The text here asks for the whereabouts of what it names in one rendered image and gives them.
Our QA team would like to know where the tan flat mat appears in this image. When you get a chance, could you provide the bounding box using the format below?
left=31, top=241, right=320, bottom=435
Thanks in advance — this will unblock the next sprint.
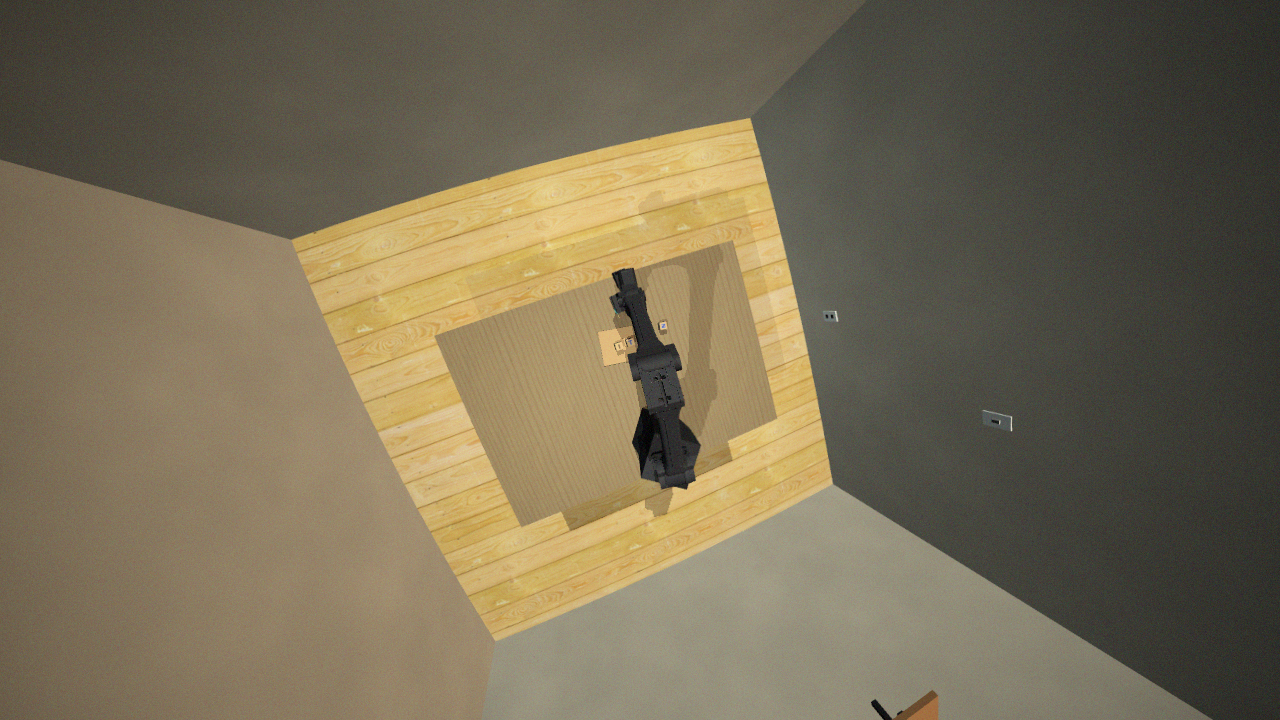
left=598, top=325, right=636, bottom=366

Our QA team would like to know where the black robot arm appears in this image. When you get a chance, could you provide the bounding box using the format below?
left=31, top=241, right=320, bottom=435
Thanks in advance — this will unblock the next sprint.
left=612, top=268, right=696, bottom=489

